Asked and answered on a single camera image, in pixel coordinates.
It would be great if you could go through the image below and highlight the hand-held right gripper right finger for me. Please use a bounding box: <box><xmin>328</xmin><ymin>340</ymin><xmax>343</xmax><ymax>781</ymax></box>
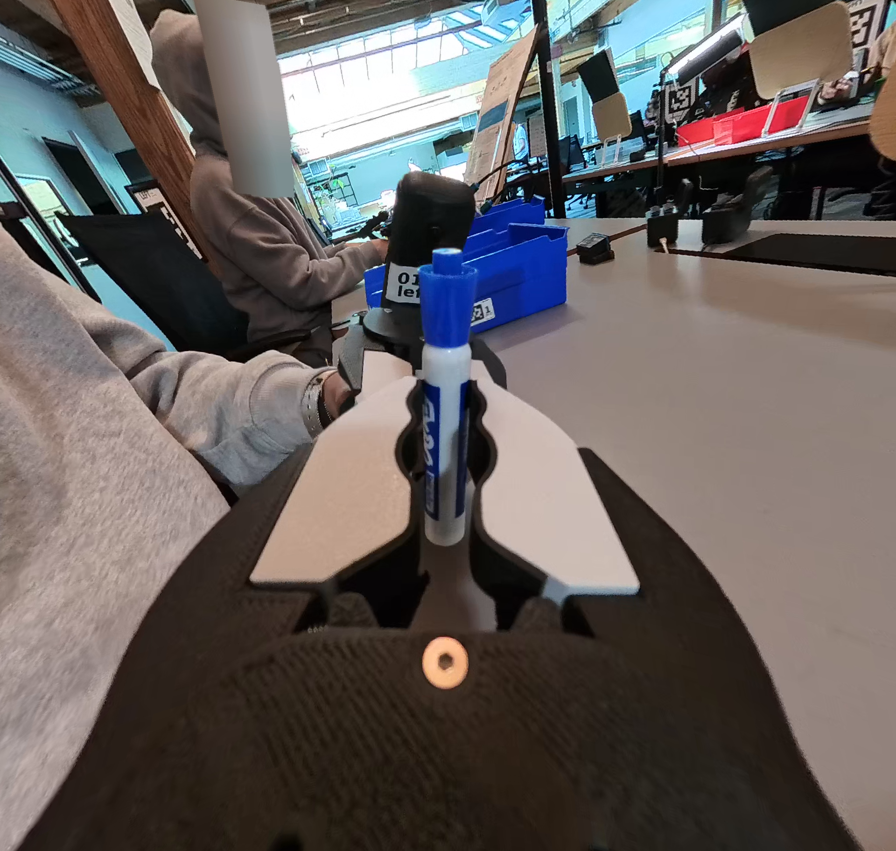
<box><xmin>468</xmin><ymin>378</ymin><xmax>640</xmax><ymax>629</ymax></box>

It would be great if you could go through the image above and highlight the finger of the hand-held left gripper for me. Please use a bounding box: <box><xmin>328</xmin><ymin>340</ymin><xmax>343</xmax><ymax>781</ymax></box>
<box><xmin>469</xmin><ymin>342</ymin><xmax>509</xmax><ymax>388</ymax></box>
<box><xmin>357</xmin><ymin>350</ymin><xmax>421</xmax><ymax>405</ymax></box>

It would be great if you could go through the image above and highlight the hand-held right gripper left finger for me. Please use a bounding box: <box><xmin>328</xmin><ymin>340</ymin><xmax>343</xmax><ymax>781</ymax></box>
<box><xmin>250</xmin><ymin>375</ymin><xmax>429</xmax><ymax>628</ymax></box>

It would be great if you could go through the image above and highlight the blue whiteboard marker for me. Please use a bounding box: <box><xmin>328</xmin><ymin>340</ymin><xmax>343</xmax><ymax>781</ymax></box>
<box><xmin>420</xmin><ymin>247</ymin><xmax>480</xmax><ymax>548</ymax></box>

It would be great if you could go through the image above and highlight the tagged blue plastic bin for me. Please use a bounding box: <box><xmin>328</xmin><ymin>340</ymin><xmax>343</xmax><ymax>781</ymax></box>
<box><xmin>364</xmin><ymin>224</ymin><xmax>569</xmax><ymax>338</ymax></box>

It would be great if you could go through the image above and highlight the person's left forearm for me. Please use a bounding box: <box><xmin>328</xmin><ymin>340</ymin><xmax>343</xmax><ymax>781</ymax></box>
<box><xmin>122</xmin><ymin>345</ymin><xmax>330</xmax><ymax>491</ymax></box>

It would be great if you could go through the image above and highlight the black desk lamp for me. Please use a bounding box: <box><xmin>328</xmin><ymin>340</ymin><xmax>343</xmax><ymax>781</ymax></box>
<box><xmin>651</xmin><ymin>21</ymin><xmax>749</xmax><ymax>215</ymax></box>

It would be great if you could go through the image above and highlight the person's left hand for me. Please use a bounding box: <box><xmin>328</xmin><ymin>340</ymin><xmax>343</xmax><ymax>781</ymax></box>
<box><xmin>322</xmin><ymin>372</ymin><xmax>359</xmax><ymax>422</ymax></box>

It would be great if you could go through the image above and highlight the wooden notice board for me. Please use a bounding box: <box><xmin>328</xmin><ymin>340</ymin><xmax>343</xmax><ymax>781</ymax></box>
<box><xmin>462</xmin><ymin>23</ymin><xmax>541</xmax><ymax>190</ymax></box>

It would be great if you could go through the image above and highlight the black metal pole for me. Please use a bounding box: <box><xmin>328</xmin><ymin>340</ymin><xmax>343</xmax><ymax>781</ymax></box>
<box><xmin>525</xmin><ymin>0</ymin><xmax>568</xmax><ymax>219</ymax></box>

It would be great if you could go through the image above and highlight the small black charging dock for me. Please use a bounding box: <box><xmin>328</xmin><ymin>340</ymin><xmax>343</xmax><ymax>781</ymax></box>
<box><xmin>645</xmin><ymin>179</ymin><xmax>695</xmax><ymax>250</ymax></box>

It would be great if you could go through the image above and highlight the black fabric chair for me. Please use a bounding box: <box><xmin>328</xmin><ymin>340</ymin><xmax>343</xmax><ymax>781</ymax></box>
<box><xmin>55</xmin><ymin>211</ymin><xmax>312</xmax><ymax>363</ymax></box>

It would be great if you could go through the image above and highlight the framed tag sign on stand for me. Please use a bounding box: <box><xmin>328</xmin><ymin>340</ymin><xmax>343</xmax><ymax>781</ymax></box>
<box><xmin>125</xmin><ymin>180</ymin><xmax>205</xmax><ymax>261</ymax></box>

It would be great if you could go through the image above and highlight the person's grey sweatshirt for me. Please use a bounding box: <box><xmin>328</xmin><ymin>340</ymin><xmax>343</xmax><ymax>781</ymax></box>
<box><xmin>0</xmin><ymin>228</ymin><xmax>235</xmax><ymax>851</ymax></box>

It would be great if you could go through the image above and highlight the large black charging dock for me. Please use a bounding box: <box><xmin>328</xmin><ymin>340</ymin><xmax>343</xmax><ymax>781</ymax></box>
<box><xmin>700</xmin><ymin>165</ymin><xmax>776</xmax><ymax>247</ymax></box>

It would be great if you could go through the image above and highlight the large red plastic bin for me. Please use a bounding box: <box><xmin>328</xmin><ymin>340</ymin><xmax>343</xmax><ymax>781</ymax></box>
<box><xmin>710</xmin><ymin>98</ymin><xmax>813</xmax><ymax>143</ymax></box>

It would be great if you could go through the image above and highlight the long wooden work table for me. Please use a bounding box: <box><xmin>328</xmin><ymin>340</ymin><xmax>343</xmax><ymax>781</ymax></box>
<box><xmin>665</xmin><ymin>119</ymin><xmax>876</xmax><ymax>166</ymax></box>

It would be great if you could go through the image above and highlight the large beige-backed monitor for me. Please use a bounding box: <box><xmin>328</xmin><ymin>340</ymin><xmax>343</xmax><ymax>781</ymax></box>
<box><xmin>735</xmin><ymin>0</ymin><xmax>855</xmax><ymax>99</ymax></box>

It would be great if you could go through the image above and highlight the black cable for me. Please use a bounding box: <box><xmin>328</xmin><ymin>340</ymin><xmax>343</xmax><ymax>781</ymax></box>
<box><xmin>475</xmin><ymin>163</ymin><xmax>520</xmax><ymax>209</ymax></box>

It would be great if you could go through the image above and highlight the wooden support post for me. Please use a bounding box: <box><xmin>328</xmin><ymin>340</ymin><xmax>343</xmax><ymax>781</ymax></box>
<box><xmin>28</xmin><ymin>0</ymin><xmax>205</xmax><ymax>258</ymax></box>

